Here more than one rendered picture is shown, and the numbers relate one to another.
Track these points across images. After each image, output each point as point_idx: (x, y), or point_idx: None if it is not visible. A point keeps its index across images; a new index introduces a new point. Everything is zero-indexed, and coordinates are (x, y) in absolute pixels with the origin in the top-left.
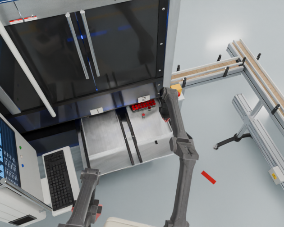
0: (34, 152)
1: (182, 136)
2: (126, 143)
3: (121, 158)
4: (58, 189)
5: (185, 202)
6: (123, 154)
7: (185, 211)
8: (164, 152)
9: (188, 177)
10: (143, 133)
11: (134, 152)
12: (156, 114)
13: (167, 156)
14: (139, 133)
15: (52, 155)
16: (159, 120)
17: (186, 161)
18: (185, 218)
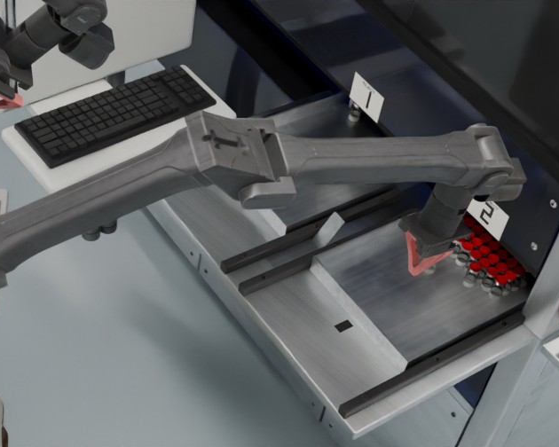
0: (181, 38)
1: (290, 150)
2: (296, 231)
3: (236, 232)
4: (82, 116)
5: (53, 211)
6: (255, 237)
7: (27, 233)
8: (313, 357)
9: (134, 174)
10: (362, 280)
11: (271, 266)
12: (467, 309)
13: (301, 376)
14: (354, 268)
15: (187, 81)
16: (445, 323)
17: (180, 137)
18: (4, 249)
